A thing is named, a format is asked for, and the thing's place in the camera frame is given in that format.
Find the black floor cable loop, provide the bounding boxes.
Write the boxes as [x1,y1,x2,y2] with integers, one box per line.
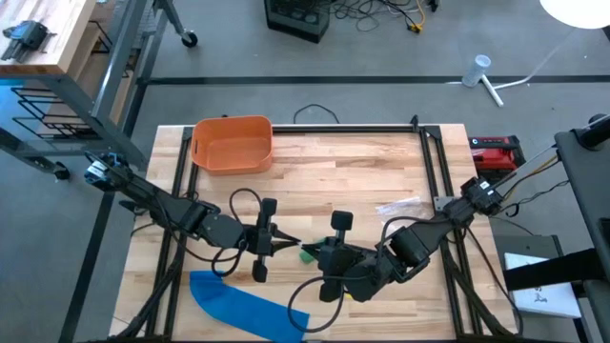
[292,103,341,126]

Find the red black battery pack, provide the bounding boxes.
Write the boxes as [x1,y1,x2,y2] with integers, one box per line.
[468,134,527,172]

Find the black flat bar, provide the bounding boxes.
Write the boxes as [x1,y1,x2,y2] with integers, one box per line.
[503,247,610,293]

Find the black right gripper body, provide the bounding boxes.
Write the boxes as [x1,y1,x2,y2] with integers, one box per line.
[317,210,371,304]

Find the blue elastic bandage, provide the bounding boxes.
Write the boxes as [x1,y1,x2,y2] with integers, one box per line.
[189,270,311,343]

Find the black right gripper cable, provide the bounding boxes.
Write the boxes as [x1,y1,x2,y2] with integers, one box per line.
[286,216,439,333]

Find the white lamp shade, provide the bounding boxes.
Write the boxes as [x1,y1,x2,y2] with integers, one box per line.
[538,0,610,30]

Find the white paper sheet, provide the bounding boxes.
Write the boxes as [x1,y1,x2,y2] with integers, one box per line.
[503,252,583,319]

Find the grey metal table legs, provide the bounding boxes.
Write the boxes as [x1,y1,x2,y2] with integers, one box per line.
[0,0,199,172]

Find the grey metal cart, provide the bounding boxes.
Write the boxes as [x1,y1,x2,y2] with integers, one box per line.
[552,112,610,343]

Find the clear plastic zip bag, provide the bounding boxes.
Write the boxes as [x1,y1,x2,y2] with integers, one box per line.
[375,195,433,226]

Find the black wire rack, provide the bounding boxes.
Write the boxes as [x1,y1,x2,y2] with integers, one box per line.
[10,85,99,142]

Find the black hand tool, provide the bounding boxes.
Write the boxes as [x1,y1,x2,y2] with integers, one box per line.
[1,20,52,63]

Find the wooden side table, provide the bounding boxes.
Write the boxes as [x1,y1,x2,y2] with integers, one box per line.
[0,0,99,77]

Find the tangled floor cables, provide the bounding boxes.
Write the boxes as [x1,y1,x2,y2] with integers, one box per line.
[331,0,442,34]

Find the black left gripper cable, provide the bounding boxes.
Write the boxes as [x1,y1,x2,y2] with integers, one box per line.
[211,187,265,278]

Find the white plastic cylinder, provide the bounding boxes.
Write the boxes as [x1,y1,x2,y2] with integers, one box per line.
[460,53,493,89]

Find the white lamp stand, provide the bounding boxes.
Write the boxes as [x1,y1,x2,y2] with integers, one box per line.
[479,26,576,109]

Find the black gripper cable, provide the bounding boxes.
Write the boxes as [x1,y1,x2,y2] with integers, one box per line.
[286,216,439,333]
[211,187,265,278]

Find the black computer case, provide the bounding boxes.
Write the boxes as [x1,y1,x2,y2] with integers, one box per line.
[263,0,334,45]

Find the green elastic bandage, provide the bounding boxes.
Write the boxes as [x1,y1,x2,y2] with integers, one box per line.
[298,237,328,265]

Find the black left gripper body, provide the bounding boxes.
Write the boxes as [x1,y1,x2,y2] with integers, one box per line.
[240,197,279,284]

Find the orange plastic bin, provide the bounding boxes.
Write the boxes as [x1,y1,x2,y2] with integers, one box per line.
[190,114,275,176]

